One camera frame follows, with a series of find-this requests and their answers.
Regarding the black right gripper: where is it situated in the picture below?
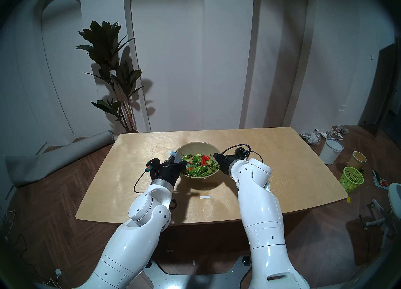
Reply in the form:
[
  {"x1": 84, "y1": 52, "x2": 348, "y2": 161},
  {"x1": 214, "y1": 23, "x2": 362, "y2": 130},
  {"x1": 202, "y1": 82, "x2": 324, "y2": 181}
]
[{"x1": 213, "y1": 152, "x2": 239, "y2": 175}]

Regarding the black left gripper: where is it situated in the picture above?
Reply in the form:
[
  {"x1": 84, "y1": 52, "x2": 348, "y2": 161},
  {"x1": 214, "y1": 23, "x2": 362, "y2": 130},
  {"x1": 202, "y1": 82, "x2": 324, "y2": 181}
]
[{"x1": 157, "y1": 152, "x2": 188, "y2": 186}]

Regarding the light blue spoon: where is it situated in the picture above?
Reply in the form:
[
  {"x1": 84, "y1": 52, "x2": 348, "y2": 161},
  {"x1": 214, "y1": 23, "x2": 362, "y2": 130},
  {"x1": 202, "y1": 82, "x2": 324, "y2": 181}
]
[{"x1": 169, "y1": 150, "x2": 195, "y2": 167}]

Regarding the green salad bowl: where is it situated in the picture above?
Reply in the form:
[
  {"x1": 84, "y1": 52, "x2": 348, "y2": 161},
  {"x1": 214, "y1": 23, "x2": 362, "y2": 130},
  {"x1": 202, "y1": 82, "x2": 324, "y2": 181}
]
[{"x1": 175, "y1": 142, "x2": 221, "y2": 180}]

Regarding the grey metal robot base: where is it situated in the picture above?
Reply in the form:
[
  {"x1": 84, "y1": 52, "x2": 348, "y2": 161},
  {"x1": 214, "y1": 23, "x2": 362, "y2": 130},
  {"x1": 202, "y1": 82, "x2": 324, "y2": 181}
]
[{"x1": 144, "y1": 255, "x2": 253, "y2": 289}]

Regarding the mixed green salad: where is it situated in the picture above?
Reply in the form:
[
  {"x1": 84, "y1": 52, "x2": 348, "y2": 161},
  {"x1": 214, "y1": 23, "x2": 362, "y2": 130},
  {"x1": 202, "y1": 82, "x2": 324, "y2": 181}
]
[{"x1": 183, "y1": 154, "x2": 219, "y2": 177}]

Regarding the light wooden table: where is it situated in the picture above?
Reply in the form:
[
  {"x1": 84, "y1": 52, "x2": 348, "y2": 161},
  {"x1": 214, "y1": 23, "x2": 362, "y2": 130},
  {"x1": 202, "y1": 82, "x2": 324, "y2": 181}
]
[{"x1": 76, "y1": 127, "x2": 349, "y2": 226}]

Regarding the pile of floor trash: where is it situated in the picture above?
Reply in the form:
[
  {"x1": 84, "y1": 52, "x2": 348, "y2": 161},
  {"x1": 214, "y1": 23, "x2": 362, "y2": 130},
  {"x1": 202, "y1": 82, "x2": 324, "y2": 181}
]
[{"x1": 300, "y1": 126, "x2": 349, "y2": 145}]

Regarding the white plastic bucket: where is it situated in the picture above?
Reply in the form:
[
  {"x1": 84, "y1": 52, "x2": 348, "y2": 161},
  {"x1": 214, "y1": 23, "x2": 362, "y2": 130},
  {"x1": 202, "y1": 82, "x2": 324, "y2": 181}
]
[{"x1": 319, "y1": 139, "x2": 344, "y2": 165}]

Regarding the rolled grey carpet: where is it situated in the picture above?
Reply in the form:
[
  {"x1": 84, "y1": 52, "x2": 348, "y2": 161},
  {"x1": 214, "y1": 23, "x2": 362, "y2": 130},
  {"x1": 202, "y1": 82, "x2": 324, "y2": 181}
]
[{"x1": 5, "y1": 130, "x2": 115, "y2": 188}]

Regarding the green mesh basket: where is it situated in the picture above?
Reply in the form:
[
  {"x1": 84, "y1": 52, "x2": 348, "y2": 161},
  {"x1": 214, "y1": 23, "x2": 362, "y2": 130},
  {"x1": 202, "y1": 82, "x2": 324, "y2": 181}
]
[{"x1": 340, "y1": 167, "x2": 364, "y2": 193}]

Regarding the tall potted plant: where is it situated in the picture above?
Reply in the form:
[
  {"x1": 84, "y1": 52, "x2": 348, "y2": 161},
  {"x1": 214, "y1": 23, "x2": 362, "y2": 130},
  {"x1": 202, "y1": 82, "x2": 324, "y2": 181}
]
[{"x1": 75, "y1": 21, "x2": 144, "y2": 134}]

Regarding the tan paper cup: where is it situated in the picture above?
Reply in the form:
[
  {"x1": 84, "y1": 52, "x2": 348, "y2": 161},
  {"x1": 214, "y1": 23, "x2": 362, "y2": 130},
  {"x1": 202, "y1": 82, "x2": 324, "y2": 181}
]
[{"x1": 348, "y1": 151, "x2": 367, "y2": 170}]

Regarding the white floor power adapter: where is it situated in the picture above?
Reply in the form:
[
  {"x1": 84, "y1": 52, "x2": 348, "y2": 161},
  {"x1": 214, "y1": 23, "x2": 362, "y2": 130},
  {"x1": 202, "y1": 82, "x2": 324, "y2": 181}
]
[{"x1": 44, "y1": 269, "x2": 63, "y2": 287}]

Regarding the red green floor packet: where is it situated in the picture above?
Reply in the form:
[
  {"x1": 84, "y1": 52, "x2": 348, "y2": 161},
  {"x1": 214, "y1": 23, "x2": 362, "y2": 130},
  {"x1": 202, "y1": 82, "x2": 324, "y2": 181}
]
[{"x1": 371, "y1": 169, "x2": 389, "y2": 188}]

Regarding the dark doorway panel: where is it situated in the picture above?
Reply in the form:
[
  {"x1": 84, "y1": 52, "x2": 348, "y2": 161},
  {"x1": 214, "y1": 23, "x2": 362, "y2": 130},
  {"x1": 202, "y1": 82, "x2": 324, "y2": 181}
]
[{"x1": 359, "y1": 43, "x2": 401, "y2": 135}]

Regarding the white office chair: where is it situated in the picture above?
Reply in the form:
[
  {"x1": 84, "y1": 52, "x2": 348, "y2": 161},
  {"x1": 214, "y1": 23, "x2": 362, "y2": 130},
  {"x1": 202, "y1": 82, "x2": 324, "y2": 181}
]
[{"x1": 363, "y1": 183, "x2": 401, "y2": 248}]

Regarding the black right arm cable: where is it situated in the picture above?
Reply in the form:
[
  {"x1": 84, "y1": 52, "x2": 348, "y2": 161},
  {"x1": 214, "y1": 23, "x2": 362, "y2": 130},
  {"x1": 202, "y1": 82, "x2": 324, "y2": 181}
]
[{"x1": 221, "y1": 144, "x2": 263, "y2": 163}]

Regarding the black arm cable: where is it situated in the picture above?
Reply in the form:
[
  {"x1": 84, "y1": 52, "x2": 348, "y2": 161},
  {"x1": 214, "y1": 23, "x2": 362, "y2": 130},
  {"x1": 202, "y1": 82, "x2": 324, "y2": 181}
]
[
  {"x1": 133, "y1": 168, "x2": 178, "y2": 210},
  {"x1": 221, "y1": 144, "x2": 263, "y2": 163}
]

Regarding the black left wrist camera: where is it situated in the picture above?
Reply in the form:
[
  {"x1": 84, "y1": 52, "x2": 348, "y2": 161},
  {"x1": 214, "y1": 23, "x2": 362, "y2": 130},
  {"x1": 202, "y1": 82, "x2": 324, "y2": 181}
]
[{"x1": 146, "y1": 158, "x2": 161, "y2": 181}]

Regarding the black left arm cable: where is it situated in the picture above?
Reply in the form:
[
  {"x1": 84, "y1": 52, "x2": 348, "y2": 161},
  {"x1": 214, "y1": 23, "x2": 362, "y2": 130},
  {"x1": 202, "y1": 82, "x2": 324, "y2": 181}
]
[{"x1": 133, "y1": 168, "x2": 178, "y2": 210}]

